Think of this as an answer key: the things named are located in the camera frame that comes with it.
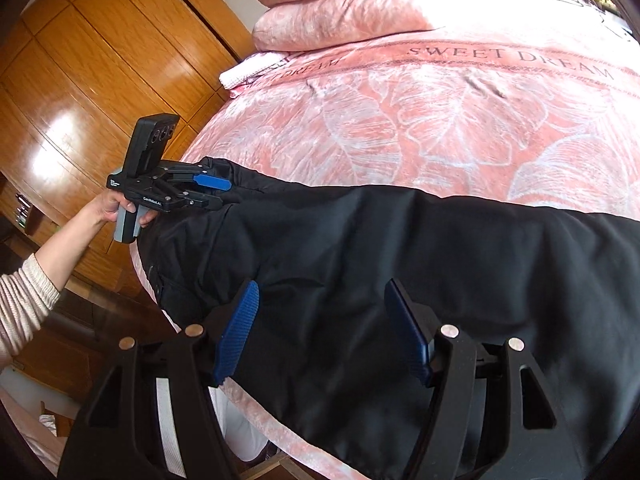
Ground black pants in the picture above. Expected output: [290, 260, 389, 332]
[137, 158, 639, 479]

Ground person's left forearm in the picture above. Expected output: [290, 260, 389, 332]
[1, 204, 115, 366]

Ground person's left hand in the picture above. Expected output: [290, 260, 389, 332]
[79, 190, 142, 228]

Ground person's white trousers leg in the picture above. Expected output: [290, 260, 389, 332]
[208, 388, 268, 463]

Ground white folded towel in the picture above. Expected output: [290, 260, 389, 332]
[219, 52, 288, 90]

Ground wooden wardrobe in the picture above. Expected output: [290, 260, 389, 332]
[0, 0, 256, 302]

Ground pink floral bedspread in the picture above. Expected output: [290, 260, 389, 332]
[127, 24, 640, 480]

